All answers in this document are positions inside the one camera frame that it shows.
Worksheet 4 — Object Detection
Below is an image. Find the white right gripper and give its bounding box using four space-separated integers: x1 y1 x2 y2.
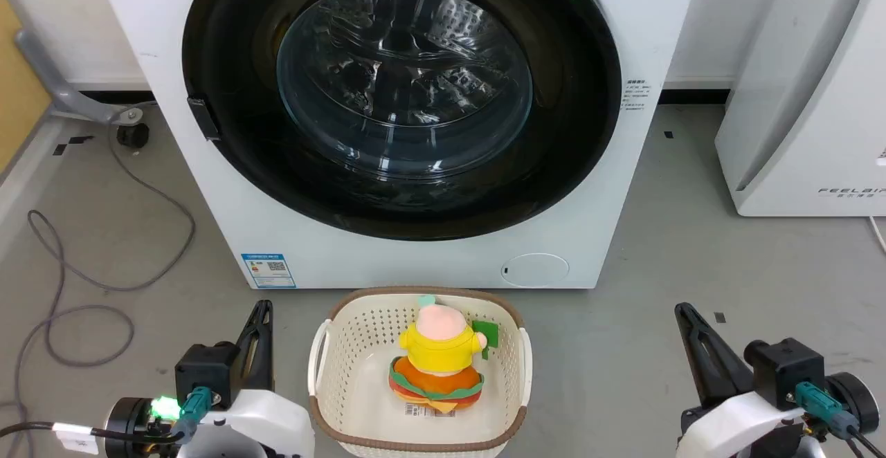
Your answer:
674 302 809 458

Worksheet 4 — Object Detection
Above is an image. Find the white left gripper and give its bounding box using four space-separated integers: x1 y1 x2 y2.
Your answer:
179 300 316 458

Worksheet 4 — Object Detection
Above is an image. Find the white front-load washing machine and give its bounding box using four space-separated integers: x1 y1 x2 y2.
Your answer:
90 0 704 291

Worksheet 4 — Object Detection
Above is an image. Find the black round glass washer door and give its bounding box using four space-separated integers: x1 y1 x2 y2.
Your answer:
181 0 622 242

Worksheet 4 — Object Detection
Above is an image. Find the blue energy label sticker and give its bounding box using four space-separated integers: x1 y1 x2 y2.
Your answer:
241 253 297 289

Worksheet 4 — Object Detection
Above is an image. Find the cream plastic laundry basket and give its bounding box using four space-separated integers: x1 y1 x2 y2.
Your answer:
307 286 533 458

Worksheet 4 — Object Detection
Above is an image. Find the plush doll yellow orange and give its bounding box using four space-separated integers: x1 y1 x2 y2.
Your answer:
388 295 499 414

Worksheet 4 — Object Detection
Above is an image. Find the black caster wheel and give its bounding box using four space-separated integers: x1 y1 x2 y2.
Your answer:
116 122 150 149

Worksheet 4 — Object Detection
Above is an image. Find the white printed text sticker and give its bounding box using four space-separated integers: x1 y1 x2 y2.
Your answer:
624 78 653 120

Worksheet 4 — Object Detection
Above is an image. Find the white air purifier appliance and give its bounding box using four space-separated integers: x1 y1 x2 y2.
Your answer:
714 0 886 217

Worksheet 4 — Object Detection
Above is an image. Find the grey chair base leg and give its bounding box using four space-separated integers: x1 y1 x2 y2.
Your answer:
15 28 143 125

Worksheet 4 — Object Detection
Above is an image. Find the yellow wooden panel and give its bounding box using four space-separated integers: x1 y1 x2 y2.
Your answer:
0 0 53 174

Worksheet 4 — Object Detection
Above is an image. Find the teal plug left camera cable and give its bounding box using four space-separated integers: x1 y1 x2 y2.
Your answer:
170 386 213 445

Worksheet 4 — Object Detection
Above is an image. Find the teal plug camera cable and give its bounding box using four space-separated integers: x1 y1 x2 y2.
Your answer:
170 386 213 445
794 381 886 458

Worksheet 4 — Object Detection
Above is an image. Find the teal plug right camera cable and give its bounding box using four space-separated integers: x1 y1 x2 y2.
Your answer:
794 381 886 458

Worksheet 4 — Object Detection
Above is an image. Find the grey floor cable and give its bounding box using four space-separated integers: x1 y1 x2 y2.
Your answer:
0 103 197 438

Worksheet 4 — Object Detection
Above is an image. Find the black cable with white tag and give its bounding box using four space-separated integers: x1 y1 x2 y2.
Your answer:
0 419 185 456

